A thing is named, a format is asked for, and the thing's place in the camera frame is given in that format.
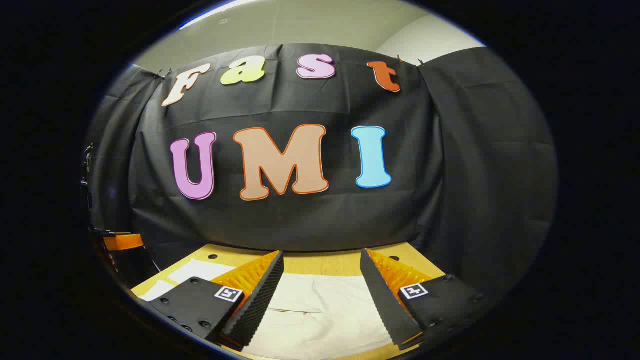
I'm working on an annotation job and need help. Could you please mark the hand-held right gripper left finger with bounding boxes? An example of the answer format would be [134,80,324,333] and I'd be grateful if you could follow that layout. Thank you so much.
[144,250,285,348]

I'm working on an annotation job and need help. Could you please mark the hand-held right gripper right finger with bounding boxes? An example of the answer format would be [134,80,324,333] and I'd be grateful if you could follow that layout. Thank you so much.
[359,247,486,351]

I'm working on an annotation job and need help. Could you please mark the cream white jeans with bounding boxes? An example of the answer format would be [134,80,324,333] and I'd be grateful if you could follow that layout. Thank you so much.
[139,259,401,360]

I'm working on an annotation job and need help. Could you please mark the black backdrop cloth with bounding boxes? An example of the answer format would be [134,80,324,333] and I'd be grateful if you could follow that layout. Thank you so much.
[85,44,558,311]

